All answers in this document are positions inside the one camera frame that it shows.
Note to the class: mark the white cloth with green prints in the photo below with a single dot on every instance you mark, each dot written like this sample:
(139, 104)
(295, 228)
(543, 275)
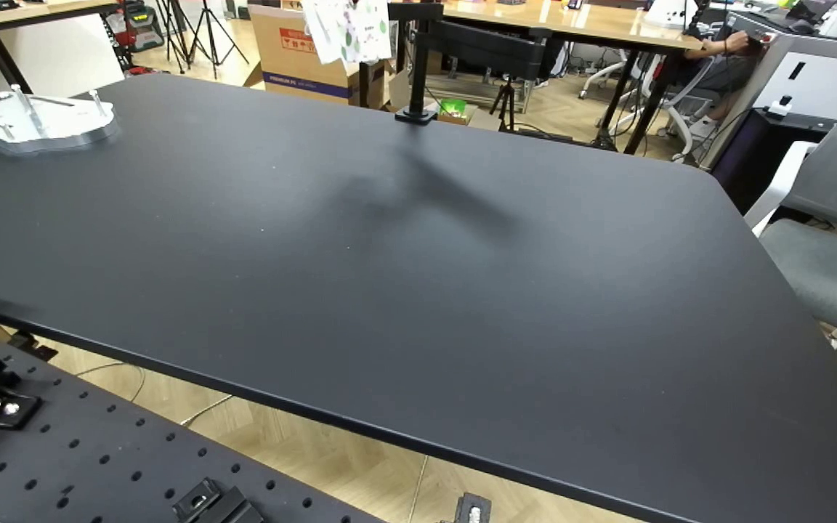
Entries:
(349, 29)

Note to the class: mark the green packet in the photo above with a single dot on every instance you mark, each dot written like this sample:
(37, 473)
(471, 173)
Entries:
(452, 107)

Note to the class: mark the small black tripod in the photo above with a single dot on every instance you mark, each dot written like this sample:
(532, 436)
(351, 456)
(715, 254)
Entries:
(507, 102)

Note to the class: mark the cardboard box with blue stripe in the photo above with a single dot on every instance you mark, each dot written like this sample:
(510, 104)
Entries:
(291, 58)

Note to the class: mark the wooden table with black legs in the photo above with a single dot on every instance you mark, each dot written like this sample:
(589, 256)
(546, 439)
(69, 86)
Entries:
(593, 22)

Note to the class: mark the white office chair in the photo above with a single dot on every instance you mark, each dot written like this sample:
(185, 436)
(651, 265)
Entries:
(684, 109)

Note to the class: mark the group of black tripods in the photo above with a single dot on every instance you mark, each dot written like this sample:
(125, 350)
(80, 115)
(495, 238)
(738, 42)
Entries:
(204, 29)

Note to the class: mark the red and green tool case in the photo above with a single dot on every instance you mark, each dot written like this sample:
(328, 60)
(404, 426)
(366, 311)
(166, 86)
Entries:
(136, 27)

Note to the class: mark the small white device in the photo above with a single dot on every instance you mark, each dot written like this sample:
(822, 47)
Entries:
(779, 107)

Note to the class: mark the clear acrylic plate with posts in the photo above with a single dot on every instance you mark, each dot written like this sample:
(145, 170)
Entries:
(41, 127)

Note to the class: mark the grey office chair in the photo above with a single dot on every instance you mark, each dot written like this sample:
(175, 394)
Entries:
(836, 240)

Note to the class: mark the white and grey cabinet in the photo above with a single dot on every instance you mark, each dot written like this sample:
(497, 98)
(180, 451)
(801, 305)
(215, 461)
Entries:
(818, 80)

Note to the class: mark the black clamp bracket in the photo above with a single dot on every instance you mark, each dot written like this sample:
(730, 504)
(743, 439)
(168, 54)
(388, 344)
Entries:
(211, 503)

